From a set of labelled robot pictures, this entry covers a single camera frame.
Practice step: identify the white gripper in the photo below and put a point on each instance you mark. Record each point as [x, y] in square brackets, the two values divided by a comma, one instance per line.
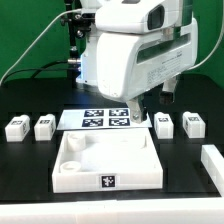
[129, 65]

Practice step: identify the white square tabletop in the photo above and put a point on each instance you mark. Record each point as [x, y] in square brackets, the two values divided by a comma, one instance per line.
[107, 160]

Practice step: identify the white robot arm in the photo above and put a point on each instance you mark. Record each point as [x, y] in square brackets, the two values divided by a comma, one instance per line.
[142, 44]

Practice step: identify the white marker sheet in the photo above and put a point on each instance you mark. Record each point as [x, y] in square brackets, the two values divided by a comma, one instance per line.
[78, 119]

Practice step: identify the white L-shaped obstacle fence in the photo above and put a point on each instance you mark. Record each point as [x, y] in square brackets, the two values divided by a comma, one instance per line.
[150, 211]

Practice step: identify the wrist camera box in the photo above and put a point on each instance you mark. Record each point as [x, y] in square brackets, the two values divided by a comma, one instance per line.
[143, 16]

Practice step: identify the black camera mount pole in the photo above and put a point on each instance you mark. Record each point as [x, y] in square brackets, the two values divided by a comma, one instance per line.
[78, 26]

